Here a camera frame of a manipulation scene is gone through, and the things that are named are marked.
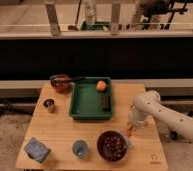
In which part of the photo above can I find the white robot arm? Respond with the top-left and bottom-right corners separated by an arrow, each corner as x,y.
128,90 -> 193,143

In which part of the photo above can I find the orange round fruit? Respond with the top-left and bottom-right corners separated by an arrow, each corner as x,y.
96,80 -> 107,91

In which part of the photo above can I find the dark rectangular block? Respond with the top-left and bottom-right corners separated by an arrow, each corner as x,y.
101,93 -> 110,110

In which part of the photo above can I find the green plastic tray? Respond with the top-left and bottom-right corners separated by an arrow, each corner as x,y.
69,77 -> 113,120

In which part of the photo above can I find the small metal cup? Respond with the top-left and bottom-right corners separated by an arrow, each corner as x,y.
43,99 -> 55,113

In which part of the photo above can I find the far green tray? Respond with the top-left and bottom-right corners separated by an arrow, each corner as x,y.
81,21 -> 110,31

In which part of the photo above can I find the dark bowl with beans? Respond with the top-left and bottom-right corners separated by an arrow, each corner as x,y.
97,131 -> 127,162

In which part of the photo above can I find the blue ceramic cup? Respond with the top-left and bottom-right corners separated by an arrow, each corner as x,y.
72,140 -> 88,158

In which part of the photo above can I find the blue sponge block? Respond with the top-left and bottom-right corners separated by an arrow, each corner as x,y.
24,137 -> 51,163

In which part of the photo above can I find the person in background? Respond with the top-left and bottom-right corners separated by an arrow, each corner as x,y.
131,0 -> 170,30

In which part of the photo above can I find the brown pan with handle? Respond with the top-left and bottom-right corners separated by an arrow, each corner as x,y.
50,74 -> 85,93

